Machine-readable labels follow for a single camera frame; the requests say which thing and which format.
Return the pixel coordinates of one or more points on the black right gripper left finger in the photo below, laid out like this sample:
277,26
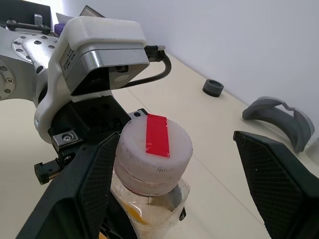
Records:
74,189

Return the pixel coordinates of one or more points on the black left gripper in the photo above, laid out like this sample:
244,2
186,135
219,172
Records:
92,119

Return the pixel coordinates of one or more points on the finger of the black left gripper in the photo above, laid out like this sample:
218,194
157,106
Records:
182,214
117,224

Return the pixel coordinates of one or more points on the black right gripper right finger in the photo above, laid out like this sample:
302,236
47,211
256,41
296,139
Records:
284,189

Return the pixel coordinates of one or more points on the white cap with red tape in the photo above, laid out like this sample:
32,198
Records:
154,154

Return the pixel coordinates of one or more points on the grey curved plastic shell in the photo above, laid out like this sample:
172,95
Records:
281,119

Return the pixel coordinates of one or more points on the purple object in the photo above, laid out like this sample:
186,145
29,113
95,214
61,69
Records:
59,28

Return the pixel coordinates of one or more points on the dark monitor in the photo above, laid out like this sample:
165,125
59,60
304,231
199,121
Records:
25,10

